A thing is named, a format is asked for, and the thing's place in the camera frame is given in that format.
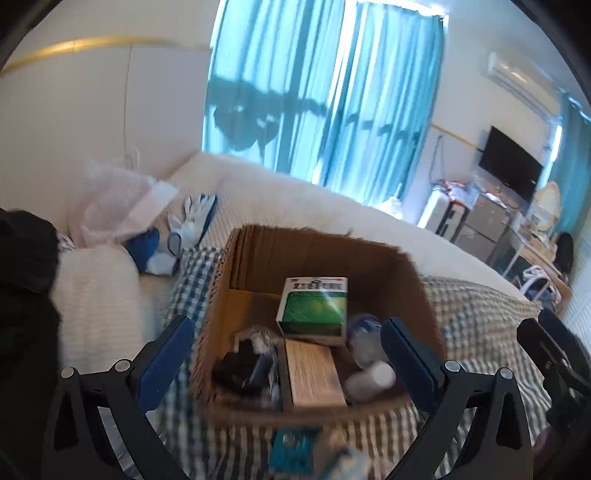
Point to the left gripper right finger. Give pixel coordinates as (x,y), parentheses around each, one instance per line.
(497,445)

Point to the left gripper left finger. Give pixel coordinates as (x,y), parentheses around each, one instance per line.
(86,407)

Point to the white cylindrical bottle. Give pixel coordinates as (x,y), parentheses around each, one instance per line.
(367,384)

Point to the clear jar with barcode label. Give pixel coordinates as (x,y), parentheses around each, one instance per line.
(363,337)

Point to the green 999 medicine box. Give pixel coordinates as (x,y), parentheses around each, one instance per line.
(314,309)

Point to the tissue pack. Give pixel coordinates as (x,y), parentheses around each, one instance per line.
(334,459)

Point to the checkered blanket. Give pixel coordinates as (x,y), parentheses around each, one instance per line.
(479,328)

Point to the black garment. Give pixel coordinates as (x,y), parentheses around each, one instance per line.
(29,339)

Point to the white blue glove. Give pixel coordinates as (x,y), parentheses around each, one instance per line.
(154,256)

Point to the silver mini fridge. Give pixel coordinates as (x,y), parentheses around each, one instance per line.
(483,228)

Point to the teal blister pack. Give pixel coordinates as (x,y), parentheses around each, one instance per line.
(293,451)

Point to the brown cardboard box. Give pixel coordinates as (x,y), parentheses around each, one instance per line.
(245,292)

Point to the white suitcase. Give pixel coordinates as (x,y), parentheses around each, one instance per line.
(446,210)

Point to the white plastic bag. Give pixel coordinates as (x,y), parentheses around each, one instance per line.
(115,202)

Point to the air conditioner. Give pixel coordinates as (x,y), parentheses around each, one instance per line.
(531,93)

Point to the teal curtain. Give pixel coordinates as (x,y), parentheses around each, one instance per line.
(336,93)

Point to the black wall television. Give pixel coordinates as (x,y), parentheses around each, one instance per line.
(511,164)

